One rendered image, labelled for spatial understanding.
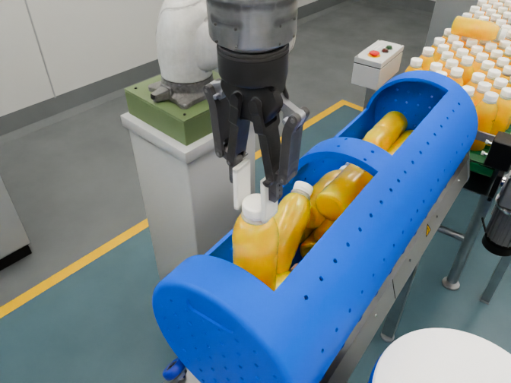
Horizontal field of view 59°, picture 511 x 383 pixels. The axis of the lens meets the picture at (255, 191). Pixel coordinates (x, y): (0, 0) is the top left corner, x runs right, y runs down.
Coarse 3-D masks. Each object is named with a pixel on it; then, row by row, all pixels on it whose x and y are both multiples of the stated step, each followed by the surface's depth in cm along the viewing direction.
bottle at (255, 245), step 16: (240, 224) 62; (256, 224) 60; (272, 224) 62; (240, 240) 62; (256, 240) 61; (272, 240) 62; (240, 256) 63; (256, 256) 62; (272, 256) 64; (256, 272) 65; (272, 272) 66; (272, 288) 69
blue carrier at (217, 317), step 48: (384, 96) 125; (432, 96) 118; (336, 144) 89; (432, 144) 94; (288, 192) 101; (384, 192) 80; (432, 192) 93; (336, 240) 70; (384, 240) 77; (192, 288) 61; (240, 288) 60; (288, 288) 62; (336, 288) 67; (192, 336) 70; (240, 336) 60; (288, 336) 59; (336, 336) 67
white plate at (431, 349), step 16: (416, 336) 77; (432, 336) 77; (448, 336) 77; (464, 336) 77; (384, 352) 75; (400, 352) 75; (416, 352) 75; (432, 352) 75; (448, 352) 75; (464, 352) 75; (480, 352) 75; (496, 352) 75; (384, 368) 73; (400, 368) 73; (416, 368) 73; (432, 368) 73; (448, 368) 73; (464, 368) 73; (480, 368) 73; (496, 368) 73
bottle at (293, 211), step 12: (300, 192) 88; (288, 204) 86; (300, 204) 86; (276, 216) 86; (288, 216) 85; (300, 216) 85; (288, 228) 84; (300, 228) 85; (288, 240) 83; (300, 240) 86; (288, 252) 83; (288, 264) 83
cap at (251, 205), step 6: (246, 198) 61; (252, 198) 61; (258, 198) 61; (246, 204) 60; (252, 204) 60; (258, 204) 60; (246, 210) 60; (252, 210) 59; (258, 210) 59; (246, 216) 60; (252, 216) 60; (258, 216) 60
